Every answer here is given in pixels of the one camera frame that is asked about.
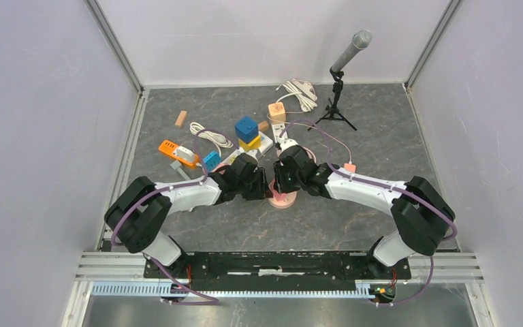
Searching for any white long power strip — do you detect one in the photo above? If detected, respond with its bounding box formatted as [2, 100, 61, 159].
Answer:
[218, 132, 274, 167]

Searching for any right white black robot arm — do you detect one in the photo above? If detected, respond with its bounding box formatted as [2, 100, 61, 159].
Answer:
[274, 140, 457, 278]

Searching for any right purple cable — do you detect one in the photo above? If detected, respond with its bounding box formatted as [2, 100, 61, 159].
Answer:
[277, 119, 459, 308]

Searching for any orange power strip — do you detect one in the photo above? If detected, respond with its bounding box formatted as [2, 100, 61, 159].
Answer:
[158, 140, 200, 168]

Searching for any orange wooden cube socket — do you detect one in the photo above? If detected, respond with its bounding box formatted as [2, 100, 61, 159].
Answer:
[268, 102, 286, 123]

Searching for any small blue plug adapter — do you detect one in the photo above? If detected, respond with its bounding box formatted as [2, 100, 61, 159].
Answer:
[203, 151, 222, 172]

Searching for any blue cube adapter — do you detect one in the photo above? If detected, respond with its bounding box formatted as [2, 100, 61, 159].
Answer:
[234, 116, 259, 144]

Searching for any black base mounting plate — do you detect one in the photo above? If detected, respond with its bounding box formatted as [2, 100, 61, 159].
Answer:
[168, 251, 411, 292]

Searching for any white green small power strip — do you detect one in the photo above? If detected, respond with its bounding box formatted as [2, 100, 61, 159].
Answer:
[271, 123, 288, 143]

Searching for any grey handheld microphone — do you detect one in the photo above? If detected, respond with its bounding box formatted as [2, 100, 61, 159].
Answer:
[330, 29, 373, 74]

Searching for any pink red plug adapter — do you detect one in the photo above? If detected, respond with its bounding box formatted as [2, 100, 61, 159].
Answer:
[273, 192, 287, 202]

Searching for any black tripod microphone stand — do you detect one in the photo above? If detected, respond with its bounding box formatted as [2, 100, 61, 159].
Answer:
[315, 69, 357, 131]

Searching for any white coiled cable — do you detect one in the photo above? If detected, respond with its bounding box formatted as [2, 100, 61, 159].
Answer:
[189, 121, 236, 149]

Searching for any pink round socket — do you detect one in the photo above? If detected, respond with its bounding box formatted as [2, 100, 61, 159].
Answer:
[268, 179, 297, 209]

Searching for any white bundled cable top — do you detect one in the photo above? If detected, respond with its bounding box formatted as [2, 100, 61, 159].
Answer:
[276, 78, 320, 113]

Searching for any orange square plug with cable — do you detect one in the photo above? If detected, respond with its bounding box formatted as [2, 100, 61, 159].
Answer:
[286, 119, 357, 173]

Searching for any yellow cube adapter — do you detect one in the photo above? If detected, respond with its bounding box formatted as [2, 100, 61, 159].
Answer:
[238, 134, 262, 152]

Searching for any small brown wooden block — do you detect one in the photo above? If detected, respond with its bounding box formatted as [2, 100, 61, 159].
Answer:
[257, 121, 270, 132]

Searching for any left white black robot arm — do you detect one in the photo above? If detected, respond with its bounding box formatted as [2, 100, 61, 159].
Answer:
[104, 153, 270, 278]

